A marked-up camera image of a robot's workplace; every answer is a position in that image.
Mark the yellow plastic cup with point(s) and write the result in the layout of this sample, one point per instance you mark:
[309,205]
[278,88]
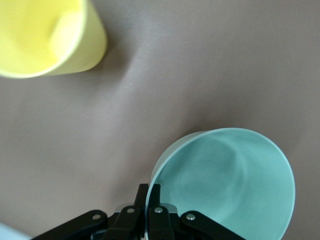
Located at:
[37,32]

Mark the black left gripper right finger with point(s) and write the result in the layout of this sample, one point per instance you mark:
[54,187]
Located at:
[160,225]

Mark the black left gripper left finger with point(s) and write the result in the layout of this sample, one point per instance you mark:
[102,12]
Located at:
[125,225]

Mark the translucent plastic bin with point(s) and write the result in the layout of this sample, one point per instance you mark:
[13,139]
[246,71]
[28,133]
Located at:
[10,232]

